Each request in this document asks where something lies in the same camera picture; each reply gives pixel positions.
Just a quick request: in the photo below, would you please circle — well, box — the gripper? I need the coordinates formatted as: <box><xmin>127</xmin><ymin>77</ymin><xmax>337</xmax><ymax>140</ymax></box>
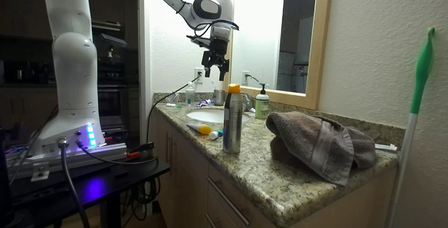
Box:
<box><xmin>202</xmin><ymin>38</ymin><xmax>230</xmax><ymax>81</ymax></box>

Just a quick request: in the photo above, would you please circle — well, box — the silver spray can orange cap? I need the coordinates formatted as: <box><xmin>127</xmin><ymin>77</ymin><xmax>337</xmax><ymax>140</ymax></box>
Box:
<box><xmin>223</xmin><ymin>83</ymin><xmax>244</xmax><ymax>154</ymax></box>

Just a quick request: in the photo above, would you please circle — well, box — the white tube yellow cap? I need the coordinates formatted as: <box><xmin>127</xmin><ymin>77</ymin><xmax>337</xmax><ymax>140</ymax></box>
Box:
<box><xmin>186</xmin><ymin>123</ymin><xmax>212</xmax><ymax>136</ymax></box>

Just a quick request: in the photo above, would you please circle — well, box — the metal cup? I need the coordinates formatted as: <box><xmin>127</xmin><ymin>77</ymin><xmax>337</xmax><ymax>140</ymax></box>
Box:
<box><xmin>213</xmin><ymin>88</ymin><xmax>226</xmax><ymax>106</ymax></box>

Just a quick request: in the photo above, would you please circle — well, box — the clear plastic bottle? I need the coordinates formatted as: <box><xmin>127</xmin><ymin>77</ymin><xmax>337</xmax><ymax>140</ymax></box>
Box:
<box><xmin>185</xmin><ymin>81</ymin><xmax>196</xmax><ymax>106</ymax></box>

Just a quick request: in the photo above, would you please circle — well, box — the chrome tap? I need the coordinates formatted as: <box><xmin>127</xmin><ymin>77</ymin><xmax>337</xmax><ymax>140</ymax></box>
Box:
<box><xmin>241</xmin><ymin>92</ymin><xmax>256</xmax><ymax>113</ymax></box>

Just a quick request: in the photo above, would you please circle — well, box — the white sink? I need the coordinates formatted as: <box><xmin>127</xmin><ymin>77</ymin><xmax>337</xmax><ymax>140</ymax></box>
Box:
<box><xmin>186</xmin><ymin>109</ymin><xmax>251</xmax><ymax>124</ymax></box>

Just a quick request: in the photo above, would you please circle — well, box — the green soap pump bottle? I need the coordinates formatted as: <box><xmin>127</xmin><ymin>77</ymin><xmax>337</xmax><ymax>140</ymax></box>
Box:
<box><xmin>254</xmin><ymin>83</ymin><xmax>270</xmax><ymax>120</ymax></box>

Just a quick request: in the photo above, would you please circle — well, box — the wood framed mirror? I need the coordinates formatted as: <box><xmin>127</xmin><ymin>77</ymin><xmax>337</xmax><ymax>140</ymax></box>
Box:
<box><xmin>226</xmin><ymin>0</ymin><xmax>334</xmax><ymax>111</ymax></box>

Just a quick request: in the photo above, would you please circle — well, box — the black oven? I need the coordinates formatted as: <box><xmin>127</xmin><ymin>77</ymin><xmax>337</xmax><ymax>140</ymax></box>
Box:
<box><xmin>97</xmin><ymin>84</ymin><xmax>129</xmax><ymax>129</ymax></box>

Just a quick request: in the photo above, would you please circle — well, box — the orange and black clamp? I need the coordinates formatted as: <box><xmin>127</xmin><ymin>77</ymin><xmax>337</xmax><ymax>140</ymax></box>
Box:
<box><xmin>126</xmin><ymin>142</ymin><xmax>156</xmax><ymax>158</ymax></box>

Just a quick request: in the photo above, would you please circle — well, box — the cabinet door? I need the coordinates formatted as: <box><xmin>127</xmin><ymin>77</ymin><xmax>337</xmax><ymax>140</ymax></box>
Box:
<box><xmin>150</xmin><ymin>111</ymin><xmax>210</xmax><ymax>228</ymax></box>

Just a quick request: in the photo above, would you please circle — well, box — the grey-brown towel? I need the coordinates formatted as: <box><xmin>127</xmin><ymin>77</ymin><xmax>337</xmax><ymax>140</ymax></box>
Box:
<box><xmin>265</xmin><ymin>111</ymin><xmax>377</xmax><ymax>187</ymax></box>

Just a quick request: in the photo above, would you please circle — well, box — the drawer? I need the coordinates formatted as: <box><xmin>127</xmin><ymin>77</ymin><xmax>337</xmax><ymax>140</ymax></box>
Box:
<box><xmin>206</xmin><ymin>161</ymin><xmax>280</xmax><ymax>228</ymax></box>

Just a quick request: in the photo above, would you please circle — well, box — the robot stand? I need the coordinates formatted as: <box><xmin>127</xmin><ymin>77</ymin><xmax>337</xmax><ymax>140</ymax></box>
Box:
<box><xmin>0</xmin><ymin>143</ymin><xmax>171</xmax><ymax>228</ymax></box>

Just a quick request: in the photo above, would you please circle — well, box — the white flat object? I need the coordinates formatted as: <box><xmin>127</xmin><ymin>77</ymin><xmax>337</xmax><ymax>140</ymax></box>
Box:
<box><xmin>374</xmin><ymin>143</ymin><xmax>399</xmax><ymax>152</ymax></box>

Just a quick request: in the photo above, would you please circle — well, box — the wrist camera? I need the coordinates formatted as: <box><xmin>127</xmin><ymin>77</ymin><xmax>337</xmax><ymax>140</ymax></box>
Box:
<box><xmin>186</xmin><ymin>35</ymin><xmax>211</xmax><ymax>50</ymax></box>

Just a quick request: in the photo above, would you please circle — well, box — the black cable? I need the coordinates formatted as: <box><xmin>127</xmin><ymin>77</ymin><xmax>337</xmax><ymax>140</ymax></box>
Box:
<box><xmin>75</xmin><ymin>140</ymin><xmax>159</xmax><ymax>166</ymax></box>
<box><xmin>146</xmin><ymin>74</ymin><xmax>203</xmax><ymax>145</ymax></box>

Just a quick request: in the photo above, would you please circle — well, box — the cabinet door handle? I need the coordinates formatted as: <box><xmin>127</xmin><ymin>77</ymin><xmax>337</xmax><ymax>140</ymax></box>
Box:
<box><xmin>164</xmin><ymin>131</ymin><xmax>176</xmax><ymax>177</ymax></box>

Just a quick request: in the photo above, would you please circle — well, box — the drawer handle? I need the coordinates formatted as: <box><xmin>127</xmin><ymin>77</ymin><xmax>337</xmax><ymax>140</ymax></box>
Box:
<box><xmin>206</xmin><ymin>176</ymin><xmax>251</xmax><ymax>226</ymax></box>

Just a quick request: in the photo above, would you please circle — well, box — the grey cable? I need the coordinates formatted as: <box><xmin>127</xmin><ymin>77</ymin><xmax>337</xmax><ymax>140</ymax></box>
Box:
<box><xmin>57</xmin><ymin>138</ymin><xmax>92</xmax><ymax>228</ymax></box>

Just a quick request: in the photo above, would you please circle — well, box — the green and white mop handle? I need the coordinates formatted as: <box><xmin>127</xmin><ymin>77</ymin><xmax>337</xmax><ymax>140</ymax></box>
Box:
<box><xmin>384</xmin><ymin>27</ymin><xmax>436</xmax><ymax>228</ymax></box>

